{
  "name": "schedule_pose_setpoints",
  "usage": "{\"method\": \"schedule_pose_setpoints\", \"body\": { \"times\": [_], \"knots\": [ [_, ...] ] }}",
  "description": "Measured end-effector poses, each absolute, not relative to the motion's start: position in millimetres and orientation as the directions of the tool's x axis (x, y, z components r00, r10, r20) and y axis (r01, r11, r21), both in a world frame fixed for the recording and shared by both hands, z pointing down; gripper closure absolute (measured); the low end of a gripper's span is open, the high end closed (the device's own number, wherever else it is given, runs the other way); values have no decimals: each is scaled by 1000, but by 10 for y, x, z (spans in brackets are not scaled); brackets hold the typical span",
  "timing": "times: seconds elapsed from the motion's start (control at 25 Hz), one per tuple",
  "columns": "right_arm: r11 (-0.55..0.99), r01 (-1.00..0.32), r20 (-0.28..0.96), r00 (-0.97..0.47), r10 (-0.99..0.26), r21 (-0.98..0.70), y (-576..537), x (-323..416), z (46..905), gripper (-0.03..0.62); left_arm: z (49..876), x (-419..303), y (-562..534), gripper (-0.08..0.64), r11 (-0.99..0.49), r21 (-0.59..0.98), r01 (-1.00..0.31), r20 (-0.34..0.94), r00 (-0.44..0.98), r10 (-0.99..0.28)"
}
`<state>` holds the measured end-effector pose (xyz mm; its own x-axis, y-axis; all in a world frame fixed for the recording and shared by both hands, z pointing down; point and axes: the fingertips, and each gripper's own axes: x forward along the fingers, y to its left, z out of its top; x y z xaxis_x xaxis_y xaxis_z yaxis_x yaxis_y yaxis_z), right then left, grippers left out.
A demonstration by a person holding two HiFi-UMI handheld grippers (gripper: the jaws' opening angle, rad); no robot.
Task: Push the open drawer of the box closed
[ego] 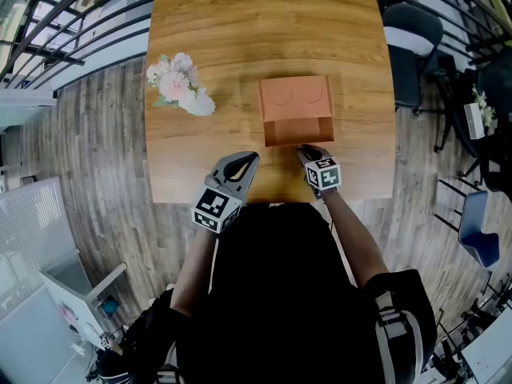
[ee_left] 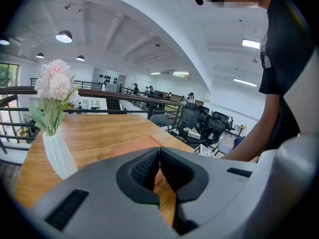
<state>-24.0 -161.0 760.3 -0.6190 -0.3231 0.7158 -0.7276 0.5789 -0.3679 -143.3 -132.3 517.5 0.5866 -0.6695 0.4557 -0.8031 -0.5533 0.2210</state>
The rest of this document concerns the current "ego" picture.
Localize blue chair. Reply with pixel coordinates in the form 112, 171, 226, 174
434, 178, 501, 270

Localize glass window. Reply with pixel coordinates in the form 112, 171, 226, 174
0, 0, 53, 55

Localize white desk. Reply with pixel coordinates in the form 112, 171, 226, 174
39, 250, 129, 347
459, 322, 512, 384

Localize person's left forearm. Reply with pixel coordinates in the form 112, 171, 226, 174
170, 228, 221, 318

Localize pink flower bouquet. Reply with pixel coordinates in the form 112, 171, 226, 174
146, 52, 209, 110

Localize white low cabinet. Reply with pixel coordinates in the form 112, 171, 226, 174
0, 88, 57, 131

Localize person's right forearm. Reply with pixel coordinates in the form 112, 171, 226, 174
322, 188, 391, 291

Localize black backpack with cables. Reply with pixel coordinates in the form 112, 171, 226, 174
86, 288, 177, 384

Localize black folding chair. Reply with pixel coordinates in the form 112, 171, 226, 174
382, 2, 445, 115

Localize person's black clothing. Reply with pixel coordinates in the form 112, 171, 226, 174
127, 202, 439, 384

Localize black office chair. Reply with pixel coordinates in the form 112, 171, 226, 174
434, 54, 512, 194

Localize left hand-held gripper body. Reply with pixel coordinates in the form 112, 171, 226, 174
190, 174, 250, 236

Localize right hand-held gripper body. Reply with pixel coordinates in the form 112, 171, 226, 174
302, 155, 343, 201

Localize white rectangular planter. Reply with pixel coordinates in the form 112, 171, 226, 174
463, 102, 486, 140

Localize white perforated panel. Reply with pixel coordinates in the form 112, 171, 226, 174
0, 176, 77, 315

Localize cream flower bunch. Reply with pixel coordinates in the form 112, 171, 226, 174
471, 86, 497, 127

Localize white ceramic vase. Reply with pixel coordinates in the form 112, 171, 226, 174
178, 90, 217, 118

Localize grey shoulder strap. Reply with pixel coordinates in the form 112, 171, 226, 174
155, 340, 181, 384
375, 290, 425, 384

